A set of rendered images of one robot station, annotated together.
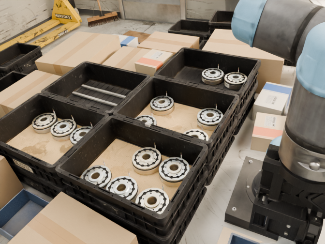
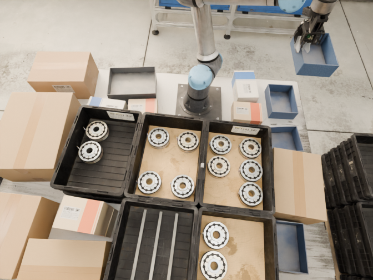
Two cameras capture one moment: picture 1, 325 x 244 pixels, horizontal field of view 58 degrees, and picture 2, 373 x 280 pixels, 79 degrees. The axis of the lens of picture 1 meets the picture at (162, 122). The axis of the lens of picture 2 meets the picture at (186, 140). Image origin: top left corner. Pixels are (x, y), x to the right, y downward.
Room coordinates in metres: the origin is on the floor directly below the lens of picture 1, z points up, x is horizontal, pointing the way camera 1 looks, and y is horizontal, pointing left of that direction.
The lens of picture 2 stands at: (1.01, 0.29, 1.84)
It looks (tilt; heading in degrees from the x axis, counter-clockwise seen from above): 64 degrees down; 239
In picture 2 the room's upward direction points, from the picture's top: 4 degrees clockwise
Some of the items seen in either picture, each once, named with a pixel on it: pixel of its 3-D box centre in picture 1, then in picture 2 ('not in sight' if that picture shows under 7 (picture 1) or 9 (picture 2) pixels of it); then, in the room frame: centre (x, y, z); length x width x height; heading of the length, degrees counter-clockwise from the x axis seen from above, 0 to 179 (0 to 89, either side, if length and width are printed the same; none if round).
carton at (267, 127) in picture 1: (268, 132); (143, 111); (0.88, -0.44, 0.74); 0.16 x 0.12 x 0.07; 155
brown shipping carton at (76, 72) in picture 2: not in sight; (66, 75); (1.19, -0.84, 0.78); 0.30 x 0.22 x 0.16; 154
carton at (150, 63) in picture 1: (154, 64); (82, 215); (1.30, 0.00, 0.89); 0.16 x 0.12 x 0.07; 144
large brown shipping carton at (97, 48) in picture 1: (83, 63); not in sight; (1.58, 0.42, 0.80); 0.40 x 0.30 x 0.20; 152
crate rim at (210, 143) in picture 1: (176, 107); (168, 155); (0.89, -0.06, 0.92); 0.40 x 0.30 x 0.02; 56
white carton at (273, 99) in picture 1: (272, 103); (106, 111); (1.06, -0.52, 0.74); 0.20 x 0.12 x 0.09; 144
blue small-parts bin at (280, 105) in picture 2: not in sight; (280, 101); (0.12, -0.14, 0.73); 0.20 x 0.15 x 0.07; 60
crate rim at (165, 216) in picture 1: (132, 160); (237, 163); (0.64, 0.11, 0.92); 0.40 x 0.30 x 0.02; 56
